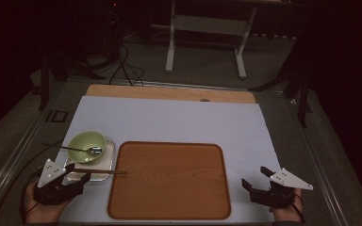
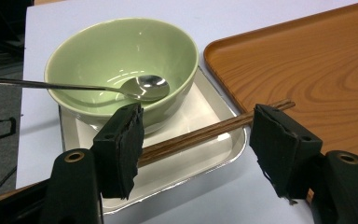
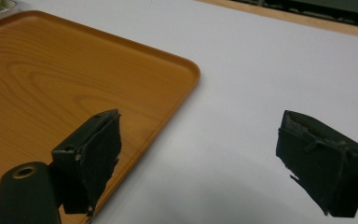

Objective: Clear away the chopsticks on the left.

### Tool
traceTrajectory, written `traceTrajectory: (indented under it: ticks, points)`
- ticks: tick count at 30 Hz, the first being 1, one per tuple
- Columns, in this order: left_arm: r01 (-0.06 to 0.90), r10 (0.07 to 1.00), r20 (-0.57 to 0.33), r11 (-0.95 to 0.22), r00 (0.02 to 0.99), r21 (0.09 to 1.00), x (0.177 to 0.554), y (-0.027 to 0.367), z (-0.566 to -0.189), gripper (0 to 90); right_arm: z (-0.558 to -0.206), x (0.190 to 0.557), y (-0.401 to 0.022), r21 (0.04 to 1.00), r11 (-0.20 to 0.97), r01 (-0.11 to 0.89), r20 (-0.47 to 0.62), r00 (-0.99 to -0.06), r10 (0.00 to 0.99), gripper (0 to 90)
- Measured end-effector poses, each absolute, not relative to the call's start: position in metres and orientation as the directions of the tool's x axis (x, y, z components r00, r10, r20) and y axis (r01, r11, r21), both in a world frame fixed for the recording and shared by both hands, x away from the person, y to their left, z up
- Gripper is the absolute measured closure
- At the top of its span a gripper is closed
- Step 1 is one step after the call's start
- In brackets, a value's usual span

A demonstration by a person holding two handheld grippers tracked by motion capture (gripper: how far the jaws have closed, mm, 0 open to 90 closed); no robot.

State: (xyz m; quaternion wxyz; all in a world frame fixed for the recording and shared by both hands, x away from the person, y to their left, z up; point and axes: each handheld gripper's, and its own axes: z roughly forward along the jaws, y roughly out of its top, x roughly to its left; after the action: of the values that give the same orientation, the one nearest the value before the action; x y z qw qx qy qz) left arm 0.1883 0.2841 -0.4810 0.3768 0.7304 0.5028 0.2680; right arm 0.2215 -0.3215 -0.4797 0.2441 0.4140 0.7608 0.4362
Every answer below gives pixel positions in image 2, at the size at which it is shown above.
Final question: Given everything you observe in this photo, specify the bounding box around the white rectangular tray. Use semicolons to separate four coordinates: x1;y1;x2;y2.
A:
58;66;249;216

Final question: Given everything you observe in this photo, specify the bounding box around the silver metal spoon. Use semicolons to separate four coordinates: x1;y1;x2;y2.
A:
0;74;171;102

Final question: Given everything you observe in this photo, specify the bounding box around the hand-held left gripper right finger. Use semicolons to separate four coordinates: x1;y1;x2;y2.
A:
249;104;324;206

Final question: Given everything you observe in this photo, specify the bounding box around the black floor cable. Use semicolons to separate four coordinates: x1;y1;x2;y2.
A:
0;166;17;192

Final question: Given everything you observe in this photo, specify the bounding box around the brown wood-grain tray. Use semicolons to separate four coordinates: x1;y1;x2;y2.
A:
203;0;358;171

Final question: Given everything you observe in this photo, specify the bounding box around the white table mat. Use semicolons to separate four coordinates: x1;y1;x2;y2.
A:
15;0;358;224

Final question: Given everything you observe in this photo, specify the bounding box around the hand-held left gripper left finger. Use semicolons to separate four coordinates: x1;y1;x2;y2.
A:
91;102;145;200

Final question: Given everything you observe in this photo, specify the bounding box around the brown wooden chopstick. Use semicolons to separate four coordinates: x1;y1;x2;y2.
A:
138;102;296;168
138;98;293;162

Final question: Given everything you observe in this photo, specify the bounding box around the green ceramic bowl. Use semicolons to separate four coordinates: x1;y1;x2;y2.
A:
44;17;200;135

